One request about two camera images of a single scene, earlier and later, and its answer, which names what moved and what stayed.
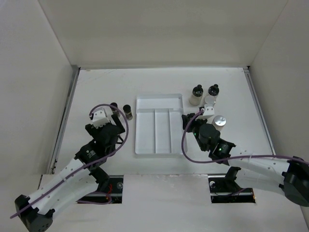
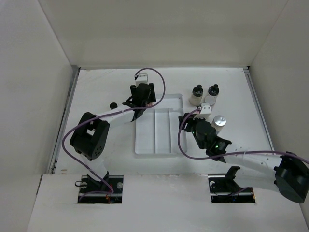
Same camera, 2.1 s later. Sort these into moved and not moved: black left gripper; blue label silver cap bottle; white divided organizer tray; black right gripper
Moved: black left gripper
Not moved: blue label silver cap bottle; white divided organizer tray; black right gripper
